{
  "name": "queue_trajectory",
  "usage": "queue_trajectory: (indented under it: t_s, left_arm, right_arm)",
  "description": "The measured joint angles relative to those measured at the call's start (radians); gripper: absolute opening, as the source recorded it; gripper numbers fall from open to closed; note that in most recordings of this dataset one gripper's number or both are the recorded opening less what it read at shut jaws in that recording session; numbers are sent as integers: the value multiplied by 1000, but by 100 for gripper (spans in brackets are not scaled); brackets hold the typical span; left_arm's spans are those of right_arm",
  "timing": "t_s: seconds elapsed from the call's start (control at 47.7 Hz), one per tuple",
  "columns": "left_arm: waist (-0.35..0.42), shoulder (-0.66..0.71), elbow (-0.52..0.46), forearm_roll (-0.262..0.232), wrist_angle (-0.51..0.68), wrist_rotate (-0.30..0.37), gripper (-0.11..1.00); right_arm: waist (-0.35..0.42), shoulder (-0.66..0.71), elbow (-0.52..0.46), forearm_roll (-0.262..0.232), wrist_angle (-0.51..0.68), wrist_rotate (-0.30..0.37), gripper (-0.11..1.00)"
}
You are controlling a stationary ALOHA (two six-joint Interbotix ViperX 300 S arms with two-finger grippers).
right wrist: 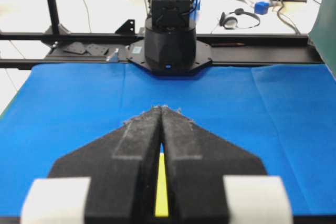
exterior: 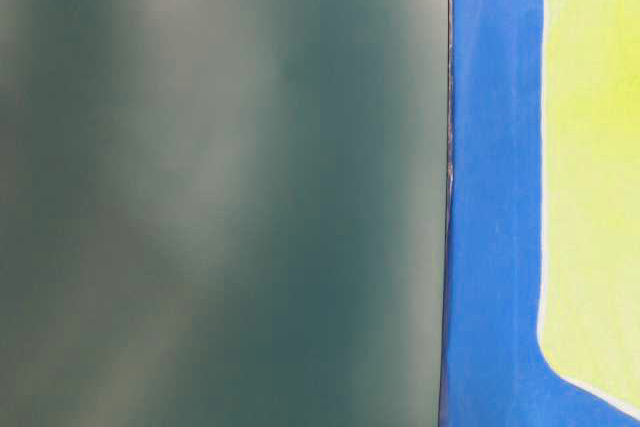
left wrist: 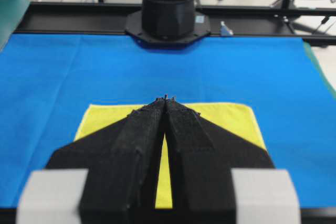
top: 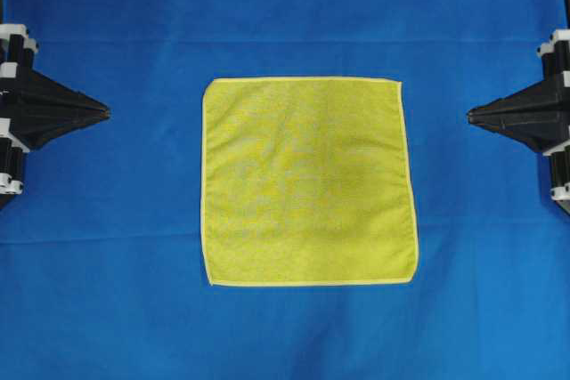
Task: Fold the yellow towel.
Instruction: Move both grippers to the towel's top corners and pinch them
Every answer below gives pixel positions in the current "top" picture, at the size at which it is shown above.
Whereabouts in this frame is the yellow-green towel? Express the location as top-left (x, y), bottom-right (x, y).
top-left (200, 77), bottom-right (419, 287)

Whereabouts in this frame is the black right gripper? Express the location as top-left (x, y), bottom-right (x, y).
top-left (468, 29), bottom-right (569, 214)

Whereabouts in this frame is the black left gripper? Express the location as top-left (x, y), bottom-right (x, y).
top-left (1, 23), bottom-right (110, 209)

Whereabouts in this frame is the blue table cloth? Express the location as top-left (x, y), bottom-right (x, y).
top-left (1, 0), bottom-right (569, 379)

